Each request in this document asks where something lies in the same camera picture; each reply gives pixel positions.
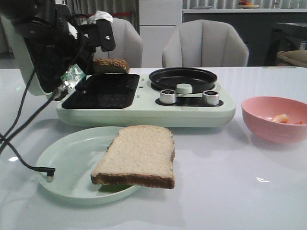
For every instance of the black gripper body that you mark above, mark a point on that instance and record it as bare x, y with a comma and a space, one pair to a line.
81, 51

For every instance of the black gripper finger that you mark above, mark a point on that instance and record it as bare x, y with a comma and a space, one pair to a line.
106, 35

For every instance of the bread slice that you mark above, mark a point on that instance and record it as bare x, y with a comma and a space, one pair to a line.
139, 155
103, 65

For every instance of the mint green sandwich maker lid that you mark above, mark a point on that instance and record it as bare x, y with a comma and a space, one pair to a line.
37, 31

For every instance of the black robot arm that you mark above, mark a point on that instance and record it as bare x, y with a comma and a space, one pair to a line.
46, 40

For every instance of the shrimp in bowl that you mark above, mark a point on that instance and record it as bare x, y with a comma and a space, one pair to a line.
282, 118

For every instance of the left grey upholstered chair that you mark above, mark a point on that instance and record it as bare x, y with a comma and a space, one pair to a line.
129, 46

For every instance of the grey upholstered chair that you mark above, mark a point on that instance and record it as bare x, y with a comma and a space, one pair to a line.
205, 43
129, 46

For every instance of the green circuit board left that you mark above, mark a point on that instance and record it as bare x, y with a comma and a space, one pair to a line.
72, 76

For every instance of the grey curtain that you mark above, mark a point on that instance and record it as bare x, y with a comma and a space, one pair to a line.
111, 6

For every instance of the white refrigerator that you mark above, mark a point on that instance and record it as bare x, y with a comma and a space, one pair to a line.
157, 20

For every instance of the mint green sandwich maker base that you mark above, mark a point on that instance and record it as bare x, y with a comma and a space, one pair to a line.
128, 99

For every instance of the left silver control knob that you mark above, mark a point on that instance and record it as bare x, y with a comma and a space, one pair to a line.
168, 96

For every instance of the silver control knob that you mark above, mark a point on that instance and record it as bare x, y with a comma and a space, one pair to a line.
168, 96
210, 97

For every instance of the right grey upholstered chair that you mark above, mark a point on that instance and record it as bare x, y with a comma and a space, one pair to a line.
205, 43

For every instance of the mint green round plate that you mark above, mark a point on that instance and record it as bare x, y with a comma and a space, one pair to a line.
74, 158

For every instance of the right silver control knob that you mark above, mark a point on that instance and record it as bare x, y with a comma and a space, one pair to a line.
210, 97

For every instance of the fruit plate on counter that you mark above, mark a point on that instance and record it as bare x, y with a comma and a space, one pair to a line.
245, 4

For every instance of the dark kitchen counter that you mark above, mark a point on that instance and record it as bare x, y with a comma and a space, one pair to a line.
262, 30

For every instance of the pink bowl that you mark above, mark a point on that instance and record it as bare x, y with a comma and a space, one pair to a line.
258, 112

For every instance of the beige sofa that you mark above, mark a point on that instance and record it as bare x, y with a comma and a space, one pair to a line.
296, 58

